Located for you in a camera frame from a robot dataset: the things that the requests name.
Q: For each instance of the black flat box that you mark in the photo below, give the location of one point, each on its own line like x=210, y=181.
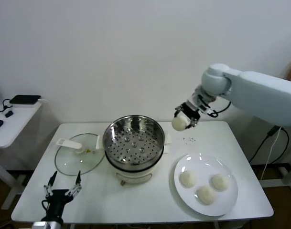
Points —
x=24, y=99

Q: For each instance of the scattered black specks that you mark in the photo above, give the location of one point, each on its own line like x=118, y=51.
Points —
x=190, y=139

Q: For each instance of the white steamed baozi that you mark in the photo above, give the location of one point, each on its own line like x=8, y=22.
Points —
x=206, y=195
x=220, y=182
x=188, y=179
x=179, y=124

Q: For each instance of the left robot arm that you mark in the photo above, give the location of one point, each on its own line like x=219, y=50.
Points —
x=47, y=225

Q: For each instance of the white flat box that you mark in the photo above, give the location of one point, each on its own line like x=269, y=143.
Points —
x=28, y=106

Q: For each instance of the small black adapter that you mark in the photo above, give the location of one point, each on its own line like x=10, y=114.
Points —
x=8, y=114

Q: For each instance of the cream electric cooker base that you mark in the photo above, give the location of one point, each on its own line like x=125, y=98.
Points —
x=135, y=177

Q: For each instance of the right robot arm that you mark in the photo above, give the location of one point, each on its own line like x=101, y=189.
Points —
x=260, y=93

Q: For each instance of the stainless steel steamer basket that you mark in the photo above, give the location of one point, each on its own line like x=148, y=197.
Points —
x=135, y=145

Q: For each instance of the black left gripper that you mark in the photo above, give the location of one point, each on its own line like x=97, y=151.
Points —
x=59, y=196

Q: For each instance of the white side desk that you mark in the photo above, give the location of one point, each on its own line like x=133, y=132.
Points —
x=16, y=128

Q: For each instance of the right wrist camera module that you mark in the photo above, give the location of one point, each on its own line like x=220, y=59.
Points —
x=206, y=108

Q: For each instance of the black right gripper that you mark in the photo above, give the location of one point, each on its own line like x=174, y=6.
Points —
x=191, y=111

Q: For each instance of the white round plate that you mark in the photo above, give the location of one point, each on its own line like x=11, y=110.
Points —
x=202, y=164

